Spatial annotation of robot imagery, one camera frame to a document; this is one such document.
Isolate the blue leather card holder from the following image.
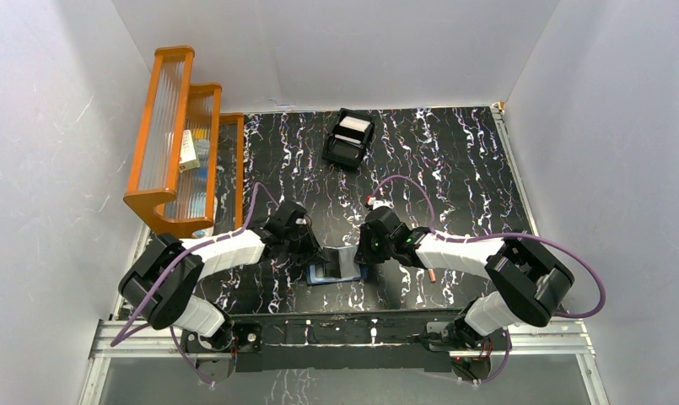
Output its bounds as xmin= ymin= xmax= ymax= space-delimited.
xmin=306 ymin=246 xmax=371 ymax=286

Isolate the black VIP credit card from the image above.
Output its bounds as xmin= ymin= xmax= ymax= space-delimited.
xmin=323 ymin=247 xmax=342 ymax=278

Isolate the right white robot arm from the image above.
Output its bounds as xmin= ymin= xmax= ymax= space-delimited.
xmin=355 ymin=207 xmax=574 ymax=349

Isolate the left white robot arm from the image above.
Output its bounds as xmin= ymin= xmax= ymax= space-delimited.
xmin=118 ymin=202 xmax=327 ymax=351

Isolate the black card box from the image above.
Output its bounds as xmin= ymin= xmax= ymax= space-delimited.
xmin=321 ymin=108 xmax=375 ymax=171

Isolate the white card stack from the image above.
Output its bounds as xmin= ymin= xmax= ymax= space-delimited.
xmin=339 ymin=116 xmax=371 ymax=132

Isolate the orange wooden rack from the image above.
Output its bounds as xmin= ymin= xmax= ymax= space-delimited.
xmin=123 ymin=46 xmax=245 ymax=239

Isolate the white red small box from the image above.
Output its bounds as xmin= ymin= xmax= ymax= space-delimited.
xmin=178 ymin=130 xmax=200 ymax=173

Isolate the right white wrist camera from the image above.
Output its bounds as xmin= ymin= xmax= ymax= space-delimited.
xmin=367 ymin=196 xmax=378 ymax=209

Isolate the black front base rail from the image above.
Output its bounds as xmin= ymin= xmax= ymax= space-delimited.
xmin=180 ymin=309 xmax=509 ymax=382

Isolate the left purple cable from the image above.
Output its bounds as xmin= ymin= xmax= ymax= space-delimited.
xmin=110 ymin=181 xmax=282 ymax=348

